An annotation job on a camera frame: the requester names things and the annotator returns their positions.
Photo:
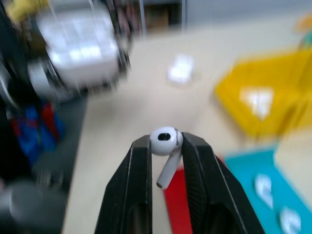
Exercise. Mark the yellow plastic bin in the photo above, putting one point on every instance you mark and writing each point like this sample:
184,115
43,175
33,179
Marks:
265,97

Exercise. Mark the white label on bin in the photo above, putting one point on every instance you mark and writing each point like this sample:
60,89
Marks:
258,100

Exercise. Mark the white storage crate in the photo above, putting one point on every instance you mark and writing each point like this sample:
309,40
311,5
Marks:
78,51

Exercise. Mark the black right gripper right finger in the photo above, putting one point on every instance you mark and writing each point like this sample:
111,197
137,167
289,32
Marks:
209,190

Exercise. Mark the white earbud case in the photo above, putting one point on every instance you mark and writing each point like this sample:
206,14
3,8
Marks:
180,71

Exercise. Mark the teal tray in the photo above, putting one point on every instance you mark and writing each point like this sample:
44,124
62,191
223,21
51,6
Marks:
270,187

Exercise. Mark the red tray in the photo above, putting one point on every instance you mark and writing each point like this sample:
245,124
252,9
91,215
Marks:
178,202

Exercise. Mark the white earbud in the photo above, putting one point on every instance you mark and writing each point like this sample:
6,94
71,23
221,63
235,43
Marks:
290,220
163,147
264,190

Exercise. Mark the blue and red object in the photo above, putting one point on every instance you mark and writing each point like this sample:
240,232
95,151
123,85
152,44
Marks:
36,131

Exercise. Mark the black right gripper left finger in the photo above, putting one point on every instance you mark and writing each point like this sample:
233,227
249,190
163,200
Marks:
126,190

